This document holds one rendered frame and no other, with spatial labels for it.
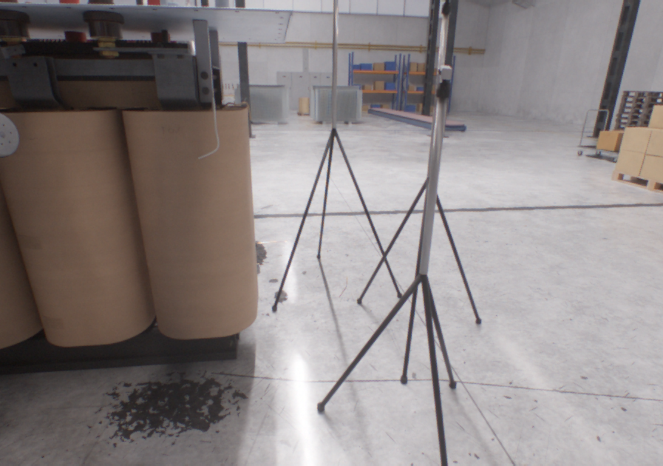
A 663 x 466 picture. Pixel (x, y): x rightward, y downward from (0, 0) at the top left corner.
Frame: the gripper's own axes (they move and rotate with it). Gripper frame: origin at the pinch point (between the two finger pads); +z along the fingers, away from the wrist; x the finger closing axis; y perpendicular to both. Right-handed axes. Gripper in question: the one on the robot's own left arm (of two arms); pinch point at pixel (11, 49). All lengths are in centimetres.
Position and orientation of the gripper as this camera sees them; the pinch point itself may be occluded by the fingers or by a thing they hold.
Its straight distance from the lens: 155.4
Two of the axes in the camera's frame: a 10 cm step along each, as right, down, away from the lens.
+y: -0.3, -8.4, -5.4
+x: -9.8, -0.9, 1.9
